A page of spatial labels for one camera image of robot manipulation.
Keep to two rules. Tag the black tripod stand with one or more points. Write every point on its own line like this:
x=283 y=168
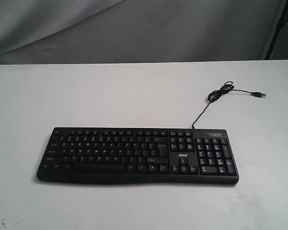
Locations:
x=278 y=49

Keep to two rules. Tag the grey backdrop cloth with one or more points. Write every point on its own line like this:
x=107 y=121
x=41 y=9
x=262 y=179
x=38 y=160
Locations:
x=135 y=31

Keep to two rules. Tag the black acer keyboard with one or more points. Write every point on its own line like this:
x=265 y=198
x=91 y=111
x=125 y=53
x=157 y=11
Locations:
x=104 y=155

